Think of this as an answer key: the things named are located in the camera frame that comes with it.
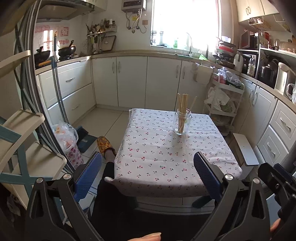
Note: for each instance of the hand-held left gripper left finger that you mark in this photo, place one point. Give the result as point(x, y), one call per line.
point(87, 178)

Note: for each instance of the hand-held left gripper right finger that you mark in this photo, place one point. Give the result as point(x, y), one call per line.
point(205, 173)

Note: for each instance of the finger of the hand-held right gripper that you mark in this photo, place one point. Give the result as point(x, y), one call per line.
point(275, 180)

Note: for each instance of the clear glass jar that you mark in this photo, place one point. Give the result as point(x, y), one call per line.
point(187, 122)

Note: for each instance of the bunch of wooden chopsticks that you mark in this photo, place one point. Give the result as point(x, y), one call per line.
point(182, 104)

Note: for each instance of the hanging kitchen utensils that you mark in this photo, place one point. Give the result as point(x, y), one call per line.
point(94, 44)

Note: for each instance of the person's right hand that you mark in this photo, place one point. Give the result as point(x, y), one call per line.
point(275, 227)

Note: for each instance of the person's left hand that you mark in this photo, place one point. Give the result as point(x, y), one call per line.
point(148, 238)

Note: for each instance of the floral trash bin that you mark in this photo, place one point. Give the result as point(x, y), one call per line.
point(75, 155)

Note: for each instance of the blue dustpan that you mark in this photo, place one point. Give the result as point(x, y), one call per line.
point(85, 140)

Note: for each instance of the orange patterned slipper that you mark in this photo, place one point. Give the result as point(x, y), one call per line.
point(103, 142)

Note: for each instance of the clear plastic bin bag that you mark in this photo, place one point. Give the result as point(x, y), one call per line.
point(64, 134)

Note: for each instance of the cherry print tablecloth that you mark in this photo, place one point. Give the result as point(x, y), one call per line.
point(157, 150)

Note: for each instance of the white plastic bag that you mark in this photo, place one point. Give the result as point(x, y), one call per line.
point(216, 99)

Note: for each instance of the beige and teal shelf rack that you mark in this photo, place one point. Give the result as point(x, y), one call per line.
point(25, 120)

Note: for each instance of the white storage trolley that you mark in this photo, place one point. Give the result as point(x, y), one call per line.
point(233, 89)

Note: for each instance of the white electric kettle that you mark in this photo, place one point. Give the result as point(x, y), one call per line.
point(283, 78)

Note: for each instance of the black cooking pot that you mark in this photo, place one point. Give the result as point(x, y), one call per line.
point(267, 73)

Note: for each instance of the cream kitchen base cabinets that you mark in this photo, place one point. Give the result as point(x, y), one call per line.
point(131, 78)

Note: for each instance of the white plastic jug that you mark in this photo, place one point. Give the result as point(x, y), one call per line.
point(237, 62)

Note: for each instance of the black coffee maker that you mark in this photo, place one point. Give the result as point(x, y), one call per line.
point(245, 64)

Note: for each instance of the green cloth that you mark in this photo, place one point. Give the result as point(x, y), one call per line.
point(201, 57)

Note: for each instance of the dish rack with dishes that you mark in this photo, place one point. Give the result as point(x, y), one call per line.
point(223, 53)

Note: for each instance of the black wok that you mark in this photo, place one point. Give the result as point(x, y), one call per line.
point(42, 55)
point(67, 51)

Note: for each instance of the metal sink faucet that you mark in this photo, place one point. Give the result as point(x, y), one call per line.
point(190, 44)

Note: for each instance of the green dish soap bottle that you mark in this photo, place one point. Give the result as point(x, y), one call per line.
point(176, 44)

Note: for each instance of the countertop microwave oven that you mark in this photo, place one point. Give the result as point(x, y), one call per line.
point(253, 41)

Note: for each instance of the kitchen window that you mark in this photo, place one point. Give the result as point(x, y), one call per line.
point(182, 20)

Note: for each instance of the range hood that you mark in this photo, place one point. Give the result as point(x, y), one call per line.
point(69, 11)

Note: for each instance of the wall shelf with bottles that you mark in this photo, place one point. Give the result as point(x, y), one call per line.
point(103, 31)

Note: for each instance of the cream wall cabinets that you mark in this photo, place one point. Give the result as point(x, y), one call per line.
point(249, 9)

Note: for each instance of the wall water heater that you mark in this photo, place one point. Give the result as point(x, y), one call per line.
point(133, 5)

